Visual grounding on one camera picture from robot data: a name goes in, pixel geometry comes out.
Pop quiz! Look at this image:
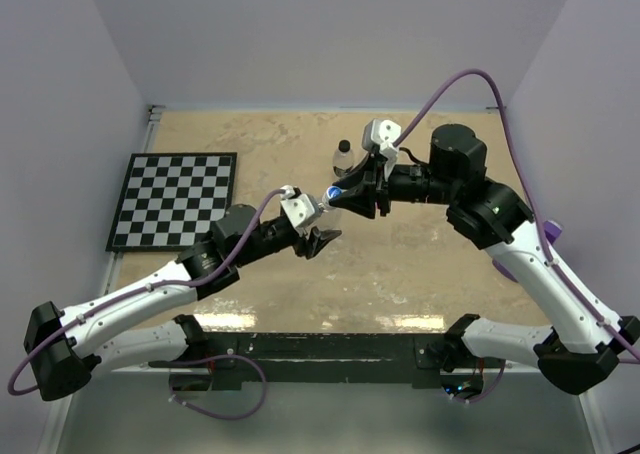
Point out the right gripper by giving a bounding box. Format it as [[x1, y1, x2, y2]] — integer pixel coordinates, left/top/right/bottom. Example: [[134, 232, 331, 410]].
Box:
[[329, 150, 456, 218]]

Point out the purple cable loop front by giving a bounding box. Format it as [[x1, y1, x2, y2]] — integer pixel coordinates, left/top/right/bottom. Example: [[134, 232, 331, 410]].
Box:
[[168, 353, 269, 420]]

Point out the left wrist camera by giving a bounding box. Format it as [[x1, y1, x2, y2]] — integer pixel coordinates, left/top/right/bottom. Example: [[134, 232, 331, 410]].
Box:
[[280, 185, 321, 236]]

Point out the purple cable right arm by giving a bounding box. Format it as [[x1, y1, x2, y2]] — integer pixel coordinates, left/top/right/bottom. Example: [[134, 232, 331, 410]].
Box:
[[394, 68, 640, 365]]

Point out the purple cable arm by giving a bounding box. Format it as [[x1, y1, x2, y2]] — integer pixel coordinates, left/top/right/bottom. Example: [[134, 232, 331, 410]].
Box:
[[7, 187, 294, 398], [394, 68, 640, 365]]

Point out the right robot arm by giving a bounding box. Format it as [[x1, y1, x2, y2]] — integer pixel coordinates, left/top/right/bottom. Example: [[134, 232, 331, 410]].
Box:
[[326, 120, 639, 395]]

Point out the aluminium rail left edge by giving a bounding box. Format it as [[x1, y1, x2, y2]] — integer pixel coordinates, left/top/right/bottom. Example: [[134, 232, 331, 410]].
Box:
[[98, 105, 166, 298]]

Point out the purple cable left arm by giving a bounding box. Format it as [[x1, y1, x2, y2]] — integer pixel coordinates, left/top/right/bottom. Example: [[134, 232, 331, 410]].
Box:
[[7, 187, 294, 398]]

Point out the black white checkerboard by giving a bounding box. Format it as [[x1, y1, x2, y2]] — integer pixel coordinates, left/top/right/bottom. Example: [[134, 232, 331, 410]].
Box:
[[129, 152, 238, 252]]

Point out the small clear plastic bottle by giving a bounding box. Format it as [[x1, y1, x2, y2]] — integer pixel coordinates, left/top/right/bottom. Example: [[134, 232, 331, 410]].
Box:
[[332, 146, 355, 179]]

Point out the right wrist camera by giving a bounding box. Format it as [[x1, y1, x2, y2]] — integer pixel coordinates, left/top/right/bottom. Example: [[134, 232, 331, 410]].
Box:
[[361, 119, 402, 179]]

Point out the blue bottle cap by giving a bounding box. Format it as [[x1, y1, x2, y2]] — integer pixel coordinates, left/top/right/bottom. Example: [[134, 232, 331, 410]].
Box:
[[321, 185, 343, 209]]

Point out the black bottle cap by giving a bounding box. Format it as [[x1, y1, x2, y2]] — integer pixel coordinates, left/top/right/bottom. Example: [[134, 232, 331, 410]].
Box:
[[338, 140, 351, 152]]

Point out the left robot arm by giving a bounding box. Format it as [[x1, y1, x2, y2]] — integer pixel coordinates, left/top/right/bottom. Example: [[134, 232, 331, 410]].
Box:
[[24, 196, 340, 401]]

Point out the purple object table edge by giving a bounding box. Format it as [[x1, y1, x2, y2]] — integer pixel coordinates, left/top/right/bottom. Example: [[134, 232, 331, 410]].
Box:
[[543, 219, 564, 245]]

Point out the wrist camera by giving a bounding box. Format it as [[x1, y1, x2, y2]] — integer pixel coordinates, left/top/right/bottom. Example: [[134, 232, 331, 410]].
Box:
[[280, 185, 321, 236], [361, 119, 402, 179]]

